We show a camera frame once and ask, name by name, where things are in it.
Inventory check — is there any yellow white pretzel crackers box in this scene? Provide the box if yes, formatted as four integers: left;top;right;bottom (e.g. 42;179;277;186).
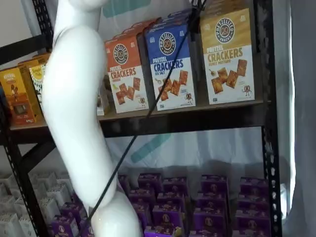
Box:
202;0;255;18
199;8;256;105

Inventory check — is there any black metal shelf rack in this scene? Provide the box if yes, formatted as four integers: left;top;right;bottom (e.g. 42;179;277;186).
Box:
0;0;283;237

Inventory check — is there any blue white pretzel crackers box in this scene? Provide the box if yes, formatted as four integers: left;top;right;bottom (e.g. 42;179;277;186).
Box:
138;23;198;112
147;16;191;28
167;7;198;20

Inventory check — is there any orange white pretzel crackers box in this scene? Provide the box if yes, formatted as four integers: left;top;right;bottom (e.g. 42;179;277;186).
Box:
103;34;150;114
130;16;163;28
112;24;151;41

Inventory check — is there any purple Annie's box orange band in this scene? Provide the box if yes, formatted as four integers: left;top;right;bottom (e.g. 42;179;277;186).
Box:
137;172;163;191
157;192;186;210
152;204;185;228
162;176;188;196
144;226;184;237
134;204;154;224
128;189;158;207

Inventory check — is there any tan wooden shelf board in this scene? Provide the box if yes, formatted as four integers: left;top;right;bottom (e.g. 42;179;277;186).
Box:
8;100;271;131

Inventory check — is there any purple Annie's snack box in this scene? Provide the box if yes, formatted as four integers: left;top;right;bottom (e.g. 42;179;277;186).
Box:
118;174;131;196
80;217;96;237
61;202;82;223
51;215;80;237

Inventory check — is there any purple Annie's box brown band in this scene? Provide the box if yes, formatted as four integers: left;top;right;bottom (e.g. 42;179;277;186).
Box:
201;174;228;194
190;229;232;237
194;208;230;232
197;191;228;211

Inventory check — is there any purple Annie's box teal band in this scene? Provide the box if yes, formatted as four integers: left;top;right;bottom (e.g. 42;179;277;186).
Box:
240;176;269;196
236;211;272;233
238;194;270;214
233;231;272;237

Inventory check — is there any Simple Mills sweet thins box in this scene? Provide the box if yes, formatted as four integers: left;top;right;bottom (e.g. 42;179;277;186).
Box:
29;63;54;117

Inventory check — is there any orange brown snack box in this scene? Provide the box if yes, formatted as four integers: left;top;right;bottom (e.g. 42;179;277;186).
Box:
0;66;42;125
32;53;52;61
17;59;47;72

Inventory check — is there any white paper bag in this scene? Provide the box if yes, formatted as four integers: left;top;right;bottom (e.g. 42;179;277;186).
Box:
0;195;15;213
45;182;66;202
56;171;72;187
37;197;61;224
0;172;15;190
31;171;51;191
0;213;24;237

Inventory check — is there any black cable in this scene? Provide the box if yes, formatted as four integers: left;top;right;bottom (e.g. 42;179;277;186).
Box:
85;0;209;227

